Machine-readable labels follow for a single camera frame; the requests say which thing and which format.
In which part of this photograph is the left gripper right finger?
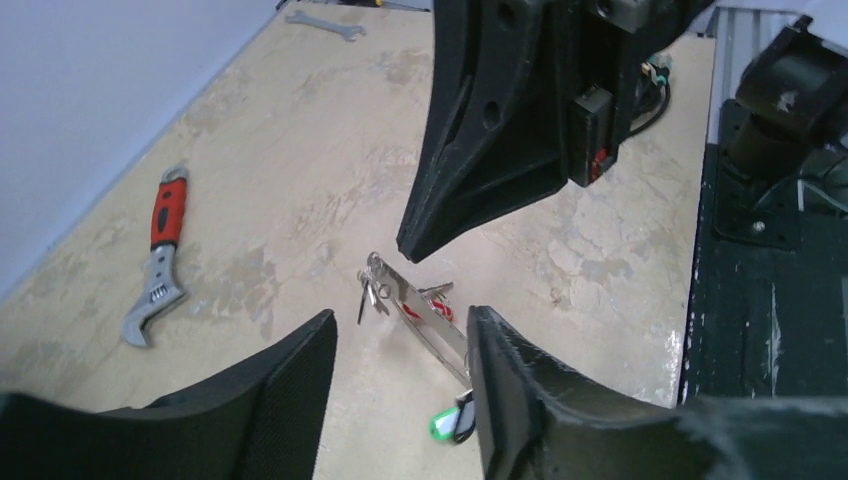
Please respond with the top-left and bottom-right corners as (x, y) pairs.
(467, 306), (847, 479)

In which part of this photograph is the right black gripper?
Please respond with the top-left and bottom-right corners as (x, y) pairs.
(396, 1), (712, 263)

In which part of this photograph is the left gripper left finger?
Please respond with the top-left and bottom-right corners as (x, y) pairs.
(1, 309), (338, 479)

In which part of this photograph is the key with green tag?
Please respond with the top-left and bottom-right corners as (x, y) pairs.
(429, 406), (460, 442)

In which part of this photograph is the key with red tag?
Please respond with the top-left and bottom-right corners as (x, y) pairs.
(402, 300), (455, 324)

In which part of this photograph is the silver open-end spanner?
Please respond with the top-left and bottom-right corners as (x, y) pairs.
(285, 10), (366, 42)

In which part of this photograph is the yellow black screwdriver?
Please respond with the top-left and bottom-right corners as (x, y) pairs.
(337, 0), (433, 12)

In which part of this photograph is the black cable bundle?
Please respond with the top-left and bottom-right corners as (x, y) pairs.
(625, 54), (674, 139)

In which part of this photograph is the red handled adjustable wrench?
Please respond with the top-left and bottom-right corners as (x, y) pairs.
(121, 165), (188, 348)

